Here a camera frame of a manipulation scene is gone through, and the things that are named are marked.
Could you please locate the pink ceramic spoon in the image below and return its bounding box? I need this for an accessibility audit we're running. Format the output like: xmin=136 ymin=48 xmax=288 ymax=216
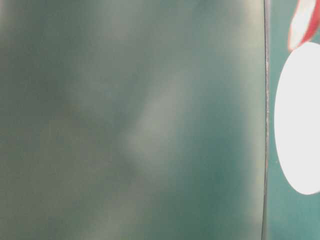
xmin=287 ymin=0 xmax=320 ymax=52

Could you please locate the white ceramic bowl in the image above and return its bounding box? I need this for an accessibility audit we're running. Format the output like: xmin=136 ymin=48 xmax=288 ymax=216
xmin=274 ymin=42 xmax=320 ymax=195

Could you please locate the dark green table mat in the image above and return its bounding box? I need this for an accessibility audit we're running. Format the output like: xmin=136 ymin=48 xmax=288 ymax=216
xmin=261 ymin=0 xmax=320 ymax=240

